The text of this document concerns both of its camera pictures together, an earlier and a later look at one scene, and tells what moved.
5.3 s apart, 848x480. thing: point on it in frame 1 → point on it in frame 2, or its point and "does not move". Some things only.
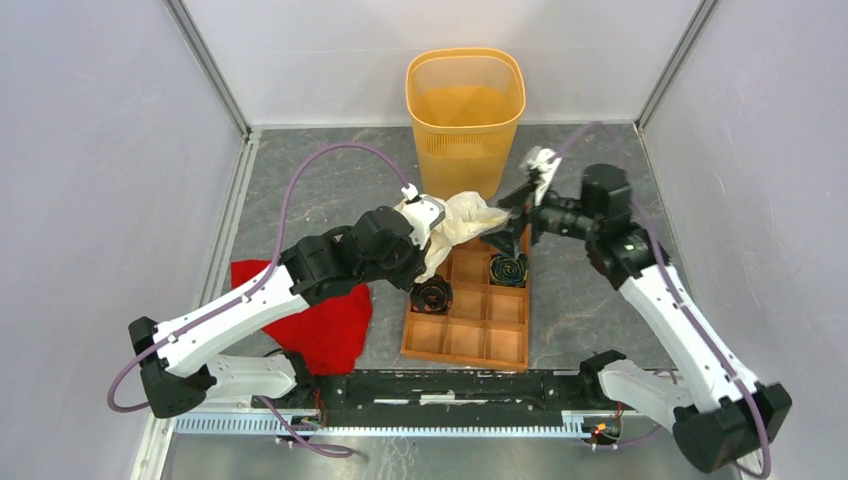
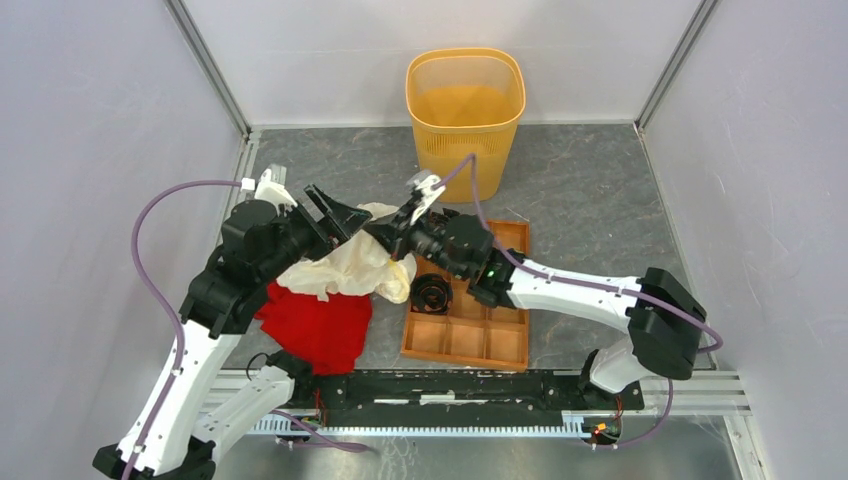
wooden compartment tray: x=488 y=326 does not move
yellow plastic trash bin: x=465 y=104 does not move
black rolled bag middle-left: x=433 y=295 does not move
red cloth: x=329 y=333 does not move
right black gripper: x=507 y=237 → x=393 y=231
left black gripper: x=406 y=280 → x=343 y=222
